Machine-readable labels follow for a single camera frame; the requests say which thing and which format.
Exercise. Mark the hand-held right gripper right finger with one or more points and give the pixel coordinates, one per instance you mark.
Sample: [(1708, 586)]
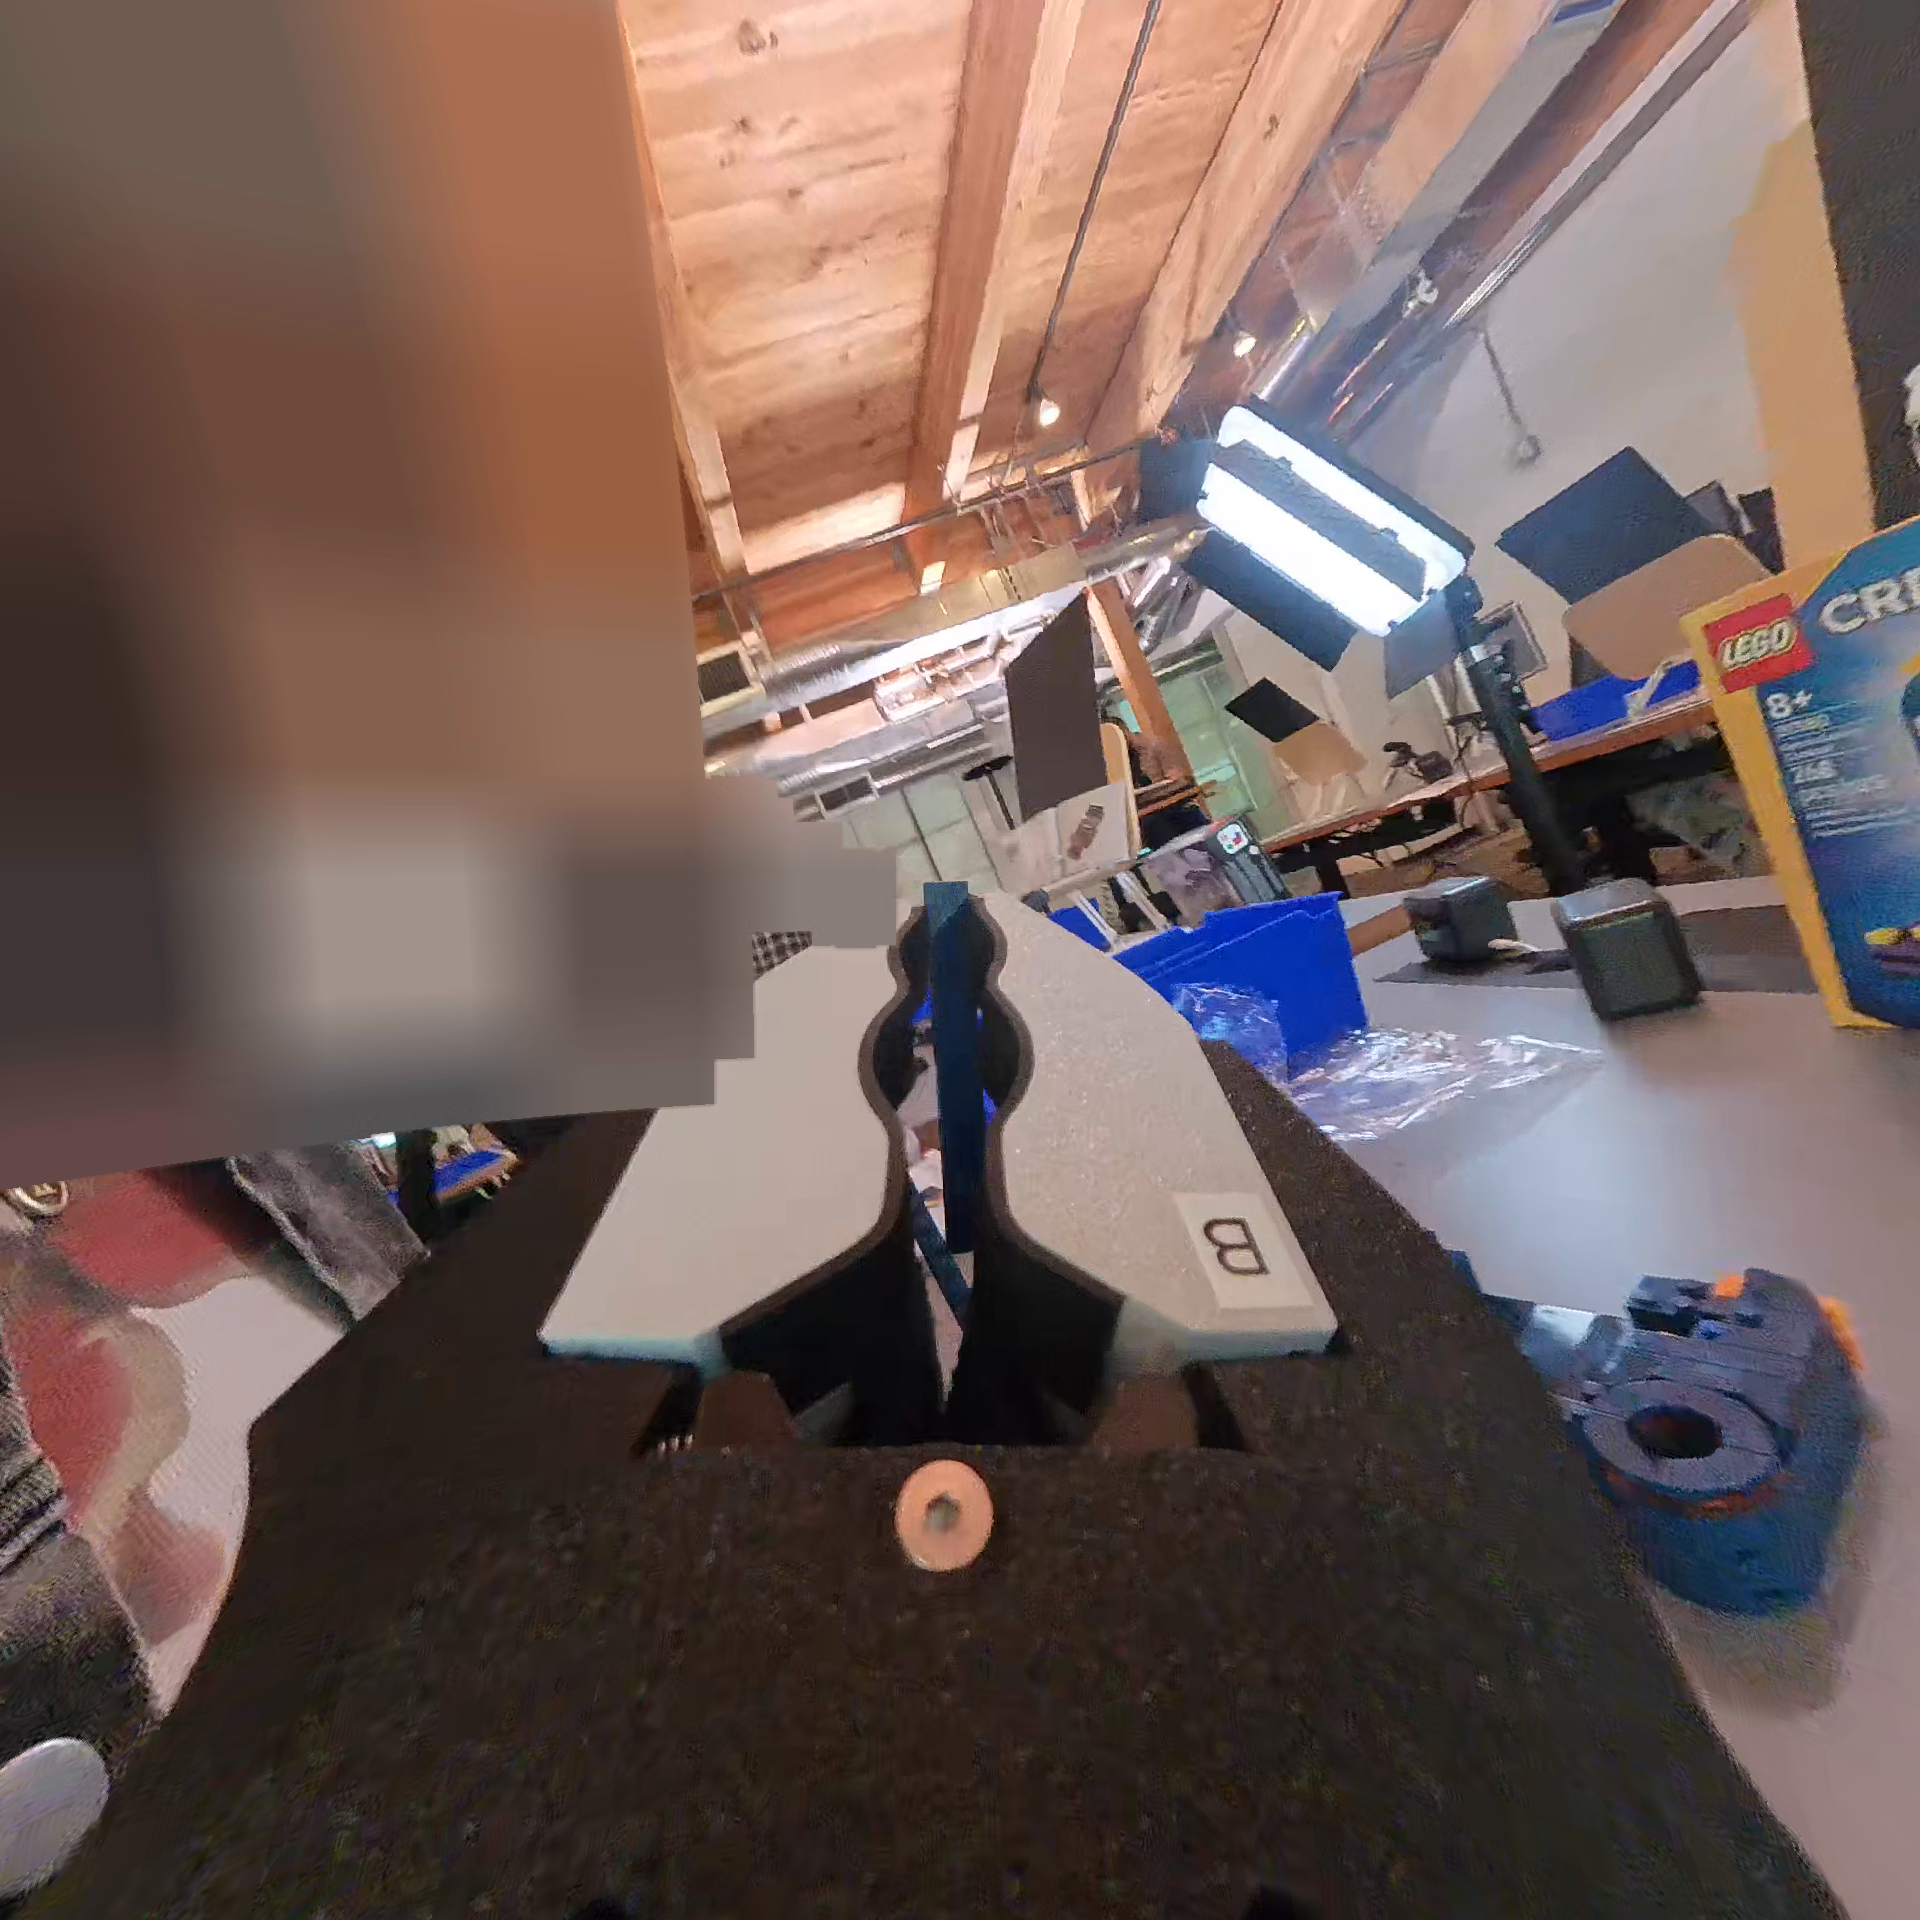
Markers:
[(1111, 1141)]

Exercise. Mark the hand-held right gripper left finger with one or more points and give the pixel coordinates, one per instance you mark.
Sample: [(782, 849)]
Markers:
[(750, 1200)]

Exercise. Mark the clear plastic bag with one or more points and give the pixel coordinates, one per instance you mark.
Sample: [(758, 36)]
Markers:
[(1230, 1028), (1425, 1073)]

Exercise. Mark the thin blue brick strip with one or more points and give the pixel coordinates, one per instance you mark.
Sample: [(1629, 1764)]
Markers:
[(961, 1049)]

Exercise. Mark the blue plastic bin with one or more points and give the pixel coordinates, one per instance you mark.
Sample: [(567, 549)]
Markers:
[(1261, 946)]

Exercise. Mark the blue brick-built game console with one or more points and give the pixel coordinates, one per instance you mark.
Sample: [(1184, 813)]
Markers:
[(1726, 1514)]

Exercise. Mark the dark product box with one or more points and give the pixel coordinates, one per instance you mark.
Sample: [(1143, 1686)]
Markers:
[(1216, 871)]

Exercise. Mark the white picture box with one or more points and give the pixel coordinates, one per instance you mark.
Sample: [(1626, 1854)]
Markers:
[(1093, 840)]

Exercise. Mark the dark grey cube device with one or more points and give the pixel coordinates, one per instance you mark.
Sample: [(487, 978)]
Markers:
[(1456, 917), (1627, 953)]

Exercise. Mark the tall black flag panel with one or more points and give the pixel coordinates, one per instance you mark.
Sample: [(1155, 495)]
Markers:
[(1057, 720)]

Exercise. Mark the black light stand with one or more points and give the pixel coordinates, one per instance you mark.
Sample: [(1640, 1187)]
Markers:
[(1531, 779)]

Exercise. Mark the long wooden workbench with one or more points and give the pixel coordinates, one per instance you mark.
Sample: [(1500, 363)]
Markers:
[(1590, 735)]

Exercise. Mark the studio light panel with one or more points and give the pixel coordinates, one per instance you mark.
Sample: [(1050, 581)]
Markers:
[(1320, 526)]

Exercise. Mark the thin black desk mat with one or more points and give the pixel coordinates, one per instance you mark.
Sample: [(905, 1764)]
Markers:
[(1756, 960)]

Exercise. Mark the tan reflector board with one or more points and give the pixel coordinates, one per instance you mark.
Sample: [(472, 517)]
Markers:
[(1665, 601)]

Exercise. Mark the blue and yellow toy box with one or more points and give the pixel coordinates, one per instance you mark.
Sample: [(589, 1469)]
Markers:
[(1831, 840)]

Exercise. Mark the black light flag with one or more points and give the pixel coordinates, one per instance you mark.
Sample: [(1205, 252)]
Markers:
[(1606, 517)]

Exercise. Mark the black acoustic wall panel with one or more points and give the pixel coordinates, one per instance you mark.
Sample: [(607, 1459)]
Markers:
[(1860, 225)]

